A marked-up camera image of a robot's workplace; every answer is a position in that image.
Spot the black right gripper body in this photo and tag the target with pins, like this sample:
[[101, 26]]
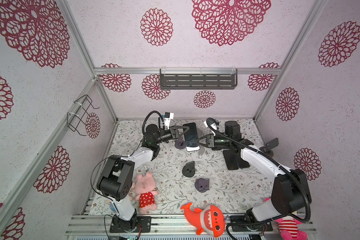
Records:
[[212, 141]]

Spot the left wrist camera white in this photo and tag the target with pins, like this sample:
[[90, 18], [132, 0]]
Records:
[[167, 119]]

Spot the grey round phone stand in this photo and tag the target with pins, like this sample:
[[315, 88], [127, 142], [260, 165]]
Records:
[[180, 144]]

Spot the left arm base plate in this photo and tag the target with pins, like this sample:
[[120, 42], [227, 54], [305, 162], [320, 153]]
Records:
[[135, 225]]

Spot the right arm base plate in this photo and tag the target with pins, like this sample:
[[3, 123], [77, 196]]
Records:
[[244, 225]]

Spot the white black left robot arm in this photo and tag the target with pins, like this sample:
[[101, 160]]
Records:
[[116, 178]]

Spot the white folding phone stand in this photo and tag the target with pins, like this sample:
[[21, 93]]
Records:
[[200, 132]]

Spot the black wire wall rack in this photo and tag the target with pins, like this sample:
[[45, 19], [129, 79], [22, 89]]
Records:
[[76, 120]]

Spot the black folding phone stand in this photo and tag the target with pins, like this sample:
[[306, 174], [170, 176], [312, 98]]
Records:
[[198, 151]]

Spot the black slab phone stand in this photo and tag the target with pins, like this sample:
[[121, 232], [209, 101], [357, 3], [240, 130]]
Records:
[[189, 169]]

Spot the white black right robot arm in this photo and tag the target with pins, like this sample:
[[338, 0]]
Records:
[[290, 195]]

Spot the grey wall shelf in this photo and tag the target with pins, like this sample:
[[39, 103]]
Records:
[[198, 81]]

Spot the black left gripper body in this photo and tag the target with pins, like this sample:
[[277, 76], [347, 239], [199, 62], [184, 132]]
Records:
[[173, 132]]

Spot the black phone reddish screen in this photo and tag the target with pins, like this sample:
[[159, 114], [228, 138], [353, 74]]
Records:
[[242, 164]]

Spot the black phone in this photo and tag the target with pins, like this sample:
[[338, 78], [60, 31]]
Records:
[[191, 135]]

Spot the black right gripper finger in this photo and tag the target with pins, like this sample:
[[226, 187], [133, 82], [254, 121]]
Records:
[[206, 144], [205, 137]]

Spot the dark round phone stand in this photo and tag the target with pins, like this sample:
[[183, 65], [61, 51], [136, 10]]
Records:
[[202, 185]]

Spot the red shark plush toy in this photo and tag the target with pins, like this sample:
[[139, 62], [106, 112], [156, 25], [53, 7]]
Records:
[[209, 220]]

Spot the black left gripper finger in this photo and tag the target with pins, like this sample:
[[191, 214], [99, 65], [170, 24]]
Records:
[[180, 137], [183, 128]]

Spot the white pink glasses plush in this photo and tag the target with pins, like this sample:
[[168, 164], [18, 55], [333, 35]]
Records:
[[288, 228]]

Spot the pink pig plush toy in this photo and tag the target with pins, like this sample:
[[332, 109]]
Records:
[[145, 190]]

